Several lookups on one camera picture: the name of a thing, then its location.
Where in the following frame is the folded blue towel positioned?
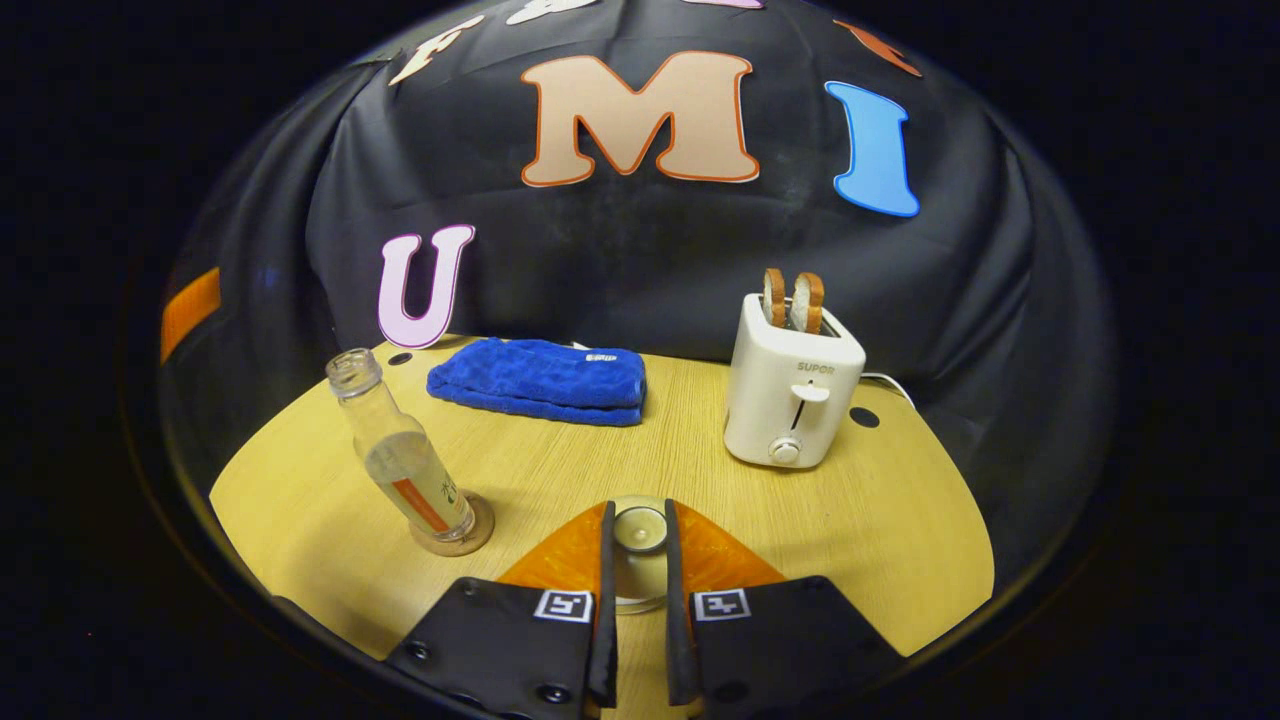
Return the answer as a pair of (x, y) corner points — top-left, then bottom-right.
(427, 337), (648, 428)

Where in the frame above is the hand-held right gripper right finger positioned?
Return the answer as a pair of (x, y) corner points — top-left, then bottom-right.
(665, 500), (906, 719)

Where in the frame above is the white teacup lid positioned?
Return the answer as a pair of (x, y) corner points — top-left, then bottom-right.
(613, 496), (668, 556)

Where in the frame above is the clear water bottle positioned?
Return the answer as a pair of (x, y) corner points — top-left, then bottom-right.
(325, 347), (478, 542)

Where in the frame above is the black backdrop cloth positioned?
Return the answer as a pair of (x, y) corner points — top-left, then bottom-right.
(160, 0), (1116, 591)

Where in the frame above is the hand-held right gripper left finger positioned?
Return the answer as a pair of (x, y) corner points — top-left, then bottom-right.
(385, 500), (619, 717)

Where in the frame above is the round cork coaster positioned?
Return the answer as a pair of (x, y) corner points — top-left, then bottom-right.
(410, 492), (496, 558)

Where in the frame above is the white toaster cable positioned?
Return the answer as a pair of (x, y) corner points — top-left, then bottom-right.
(860, 372), (916, 409)

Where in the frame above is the white toaster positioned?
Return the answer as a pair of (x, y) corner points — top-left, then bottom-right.
(724, 292), (867, 470)

